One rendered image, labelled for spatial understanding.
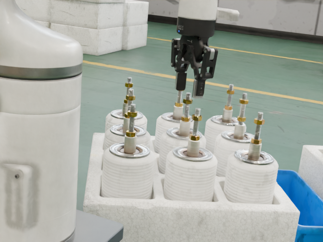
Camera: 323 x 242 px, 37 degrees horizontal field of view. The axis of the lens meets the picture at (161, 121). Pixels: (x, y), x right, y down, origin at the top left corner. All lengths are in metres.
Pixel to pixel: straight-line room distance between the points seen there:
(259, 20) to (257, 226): 5.18
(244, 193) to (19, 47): 0.60
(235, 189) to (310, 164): 0.39
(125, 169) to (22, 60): 0.48
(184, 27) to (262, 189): 0.34
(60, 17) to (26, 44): 3.16
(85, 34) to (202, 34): 2.55
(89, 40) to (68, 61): 3.02
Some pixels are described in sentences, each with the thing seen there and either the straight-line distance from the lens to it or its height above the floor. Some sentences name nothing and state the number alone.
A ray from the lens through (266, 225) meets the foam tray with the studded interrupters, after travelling 0.91.
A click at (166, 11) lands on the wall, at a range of 6.37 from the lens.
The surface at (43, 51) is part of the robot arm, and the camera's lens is 0.41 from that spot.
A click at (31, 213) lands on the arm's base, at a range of 0.46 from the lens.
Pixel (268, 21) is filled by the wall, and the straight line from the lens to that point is 5.98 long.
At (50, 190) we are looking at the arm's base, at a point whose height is 0.37.
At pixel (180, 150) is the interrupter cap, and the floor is 0.25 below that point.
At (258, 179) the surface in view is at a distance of 0.90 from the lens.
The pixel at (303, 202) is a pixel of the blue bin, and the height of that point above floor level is 0.08.
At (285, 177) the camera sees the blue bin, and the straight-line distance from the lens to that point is 1.29.
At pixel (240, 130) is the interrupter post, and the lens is 1.03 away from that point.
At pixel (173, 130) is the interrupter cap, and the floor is 0.25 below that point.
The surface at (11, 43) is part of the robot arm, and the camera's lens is 0.41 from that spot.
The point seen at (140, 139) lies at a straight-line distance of 0.97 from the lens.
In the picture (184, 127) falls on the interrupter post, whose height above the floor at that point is 0.27.
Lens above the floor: 0.56
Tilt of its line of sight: 16 degrees down
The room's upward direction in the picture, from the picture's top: 5 degrees clockwise
